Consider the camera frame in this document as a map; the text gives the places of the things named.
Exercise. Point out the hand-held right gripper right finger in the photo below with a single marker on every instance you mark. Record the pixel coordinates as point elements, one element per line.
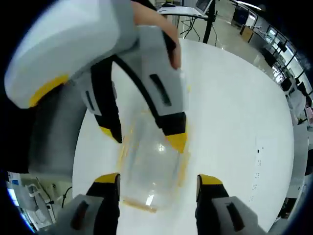
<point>220,208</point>

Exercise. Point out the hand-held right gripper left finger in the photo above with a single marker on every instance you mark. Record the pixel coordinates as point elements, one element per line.
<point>95,208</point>

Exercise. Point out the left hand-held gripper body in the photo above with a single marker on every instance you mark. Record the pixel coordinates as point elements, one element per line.
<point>66,41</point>

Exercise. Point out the clear box with yellow buckles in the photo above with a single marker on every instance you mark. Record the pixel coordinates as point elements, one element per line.
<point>151,164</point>

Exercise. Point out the person's left hand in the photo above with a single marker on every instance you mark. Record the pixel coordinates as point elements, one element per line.
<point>161,22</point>

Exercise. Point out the white equipment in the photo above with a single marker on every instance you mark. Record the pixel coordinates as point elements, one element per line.
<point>36,200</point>

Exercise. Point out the open laptop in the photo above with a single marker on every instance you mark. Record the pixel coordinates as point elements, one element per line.
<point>185,8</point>

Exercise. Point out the brown box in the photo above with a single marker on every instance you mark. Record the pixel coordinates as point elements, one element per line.
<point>247,33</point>

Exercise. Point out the office desks with monitors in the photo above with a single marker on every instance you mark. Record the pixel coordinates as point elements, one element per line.
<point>276,36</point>

